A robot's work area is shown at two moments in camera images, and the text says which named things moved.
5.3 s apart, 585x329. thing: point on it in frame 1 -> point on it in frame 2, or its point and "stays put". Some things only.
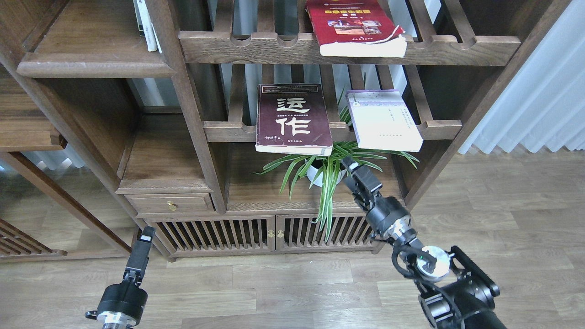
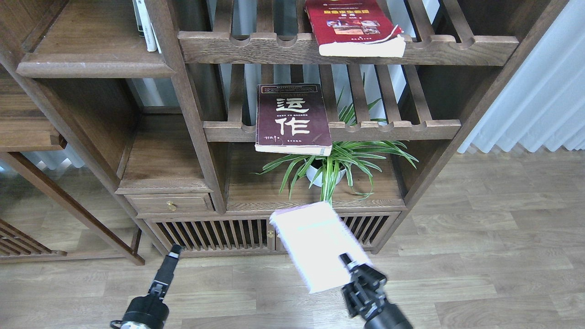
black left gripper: x=121 y=305 -> x=149 y=311
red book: x=355 y=28 stays put
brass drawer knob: x=172 y=206 stays put
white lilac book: x=382 y=121 -> x=315 y=237
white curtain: x=543 y=106 stays put
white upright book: x=145 y=24 stays put
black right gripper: x=386 y=214 -> x=365 y=295
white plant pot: x=312 y=172 stays put
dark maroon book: x=291 y=119 stays put
